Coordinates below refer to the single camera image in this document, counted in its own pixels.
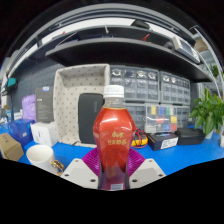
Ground white mug gold handle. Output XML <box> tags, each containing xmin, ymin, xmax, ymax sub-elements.
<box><xmin>26</xmin><ymin>144</ymin><xmax>65</xmax><ymax>176</ymax></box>

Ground white product box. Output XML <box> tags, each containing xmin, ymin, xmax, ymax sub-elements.
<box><xmin>30</xmin><ymin>121</ymin><xmax>59</xmax><ymax>148</ymax></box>

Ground red drink bottle white cap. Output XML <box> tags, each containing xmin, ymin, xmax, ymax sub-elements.
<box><xmin>92</xmin><ymin>84</ymin><xmax>137</xmax><ymax>192</ymax></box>

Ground brown cardboard box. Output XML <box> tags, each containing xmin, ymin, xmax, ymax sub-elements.
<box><xmin>0</xmin><ymin>132</ymin><xmax>25</xmax><ymax>162</ymax></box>

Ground beige dotted storage bin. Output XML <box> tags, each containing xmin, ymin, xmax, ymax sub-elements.
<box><xmin>53</xmin><ymin>63</ymin><xmax>111</xmax><ymax>148</ymax></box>

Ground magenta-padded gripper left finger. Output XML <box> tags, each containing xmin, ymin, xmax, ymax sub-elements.
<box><xmin>60</xmin><ymin>147</ymin><xmax>101</xmax><ymax>190</ymax></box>

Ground grey bench instrument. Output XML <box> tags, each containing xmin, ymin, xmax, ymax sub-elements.
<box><xmin>171</xmin><ymin>34</ymin><xmax>202</xmax><ymax>64</ymax></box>

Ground black rectangular pouch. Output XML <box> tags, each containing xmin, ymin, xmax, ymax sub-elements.
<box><xmin>77</xmin><ymin>92</ymin><xmax>104</xmax><ymax>145</ymax></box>

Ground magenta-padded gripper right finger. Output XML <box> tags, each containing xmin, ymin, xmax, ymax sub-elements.
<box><xmin>126</xmin><ymin>148</ymin><xmax>167</xmax><ymax>190</ymax></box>

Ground black flat case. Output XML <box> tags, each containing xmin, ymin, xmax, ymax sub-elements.
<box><xmin>175</xmin><ymin>127</ymin><xmax>206</xmax><ymax>146</ymax></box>

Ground green potted plant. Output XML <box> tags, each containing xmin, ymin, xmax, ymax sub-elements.
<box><xmin>189</xmin><ymin>87</ymin><xmax>224</xmax><ymax>140</ymax></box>

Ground white shelf unit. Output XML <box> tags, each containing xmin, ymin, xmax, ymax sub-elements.
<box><xmin>193</xmin><ymin>26</ymin><xmax>224</xmax><ymax>98</ymax></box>

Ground grey small-parts drawer cabinet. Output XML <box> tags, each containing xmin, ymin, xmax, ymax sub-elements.
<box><xmin>159</xmin><ymin>70</ymin><xmax>192</xmax><ymax>133</ymax></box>
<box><xmin>109</xmin><ymin>65</ymin><xmax>161</xmax><ymax>133</ymax></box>

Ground yellow multimeter red leads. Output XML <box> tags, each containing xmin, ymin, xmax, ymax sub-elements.
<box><xmin>131</xmin><ymin>128</ymin><xmax>149</xmax><ymax>149</ymax></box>

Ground small teal-screen monitor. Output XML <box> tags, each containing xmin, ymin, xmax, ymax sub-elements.
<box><xmin>5</xmin><ymin>77</ymin><xmax>18</xmax><ymax>89</ymax></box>

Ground blue product box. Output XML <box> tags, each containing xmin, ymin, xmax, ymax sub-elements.
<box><xmin>7</xmin><ymin>118</ymin><xmax>36</xmax><ymax>148</ymax></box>

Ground purple plastic bag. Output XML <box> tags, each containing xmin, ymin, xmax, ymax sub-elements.
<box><xmin>21</xmin><ymin>93</ymin><xmax>38</xmax><ymax>123</ymax></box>

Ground clear organizer box coloured parts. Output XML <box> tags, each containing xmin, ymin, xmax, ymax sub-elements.
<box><xmin>144</xmin><ymin>104</ymin><xmax>179</xmax><ymax>134</ymax></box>

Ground black overhead desk shelf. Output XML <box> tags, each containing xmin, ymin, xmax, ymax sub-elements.
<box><xmin>6</xmin><ymin>19</ymin><xmax>214</xmax><ymax>84</ymax></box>

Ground dark grey upright box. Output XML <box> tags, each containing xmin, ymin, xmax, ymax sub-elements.
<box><xmin>35</xmin><ymin>85</ymin><xmax>55</xmax><ymax>124</ymax></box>

